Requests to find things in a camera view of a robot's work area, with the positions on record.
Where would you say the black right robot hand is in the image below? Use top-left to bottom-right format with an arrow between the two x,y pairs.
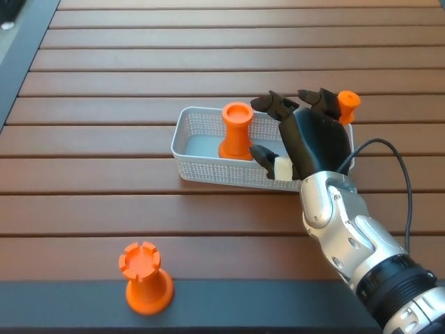
248,88 -> 353,182

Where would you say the orange tall spool-topped chess piece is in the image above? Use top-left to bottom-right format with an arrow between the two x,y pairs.
337,90 -> 362,126

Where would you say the orange cup-topped chess piece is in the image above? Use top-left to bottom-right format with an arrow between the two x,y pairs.
218,102 -> 254,161

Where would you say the white perforated plastic basket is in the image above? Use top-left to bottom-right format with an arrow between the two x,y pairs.
170,106 -> 355,193

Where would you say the orange rook chess piece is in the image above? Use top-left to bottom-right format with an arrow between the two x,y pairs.
118,241 -> 175,316

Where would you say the black furniture piece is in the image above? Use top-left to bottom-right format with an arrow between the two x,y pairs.
0,0 -> 25,24

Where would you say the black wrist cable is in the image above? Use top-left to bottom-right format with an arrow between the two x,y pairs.
337,138 -> 414,251

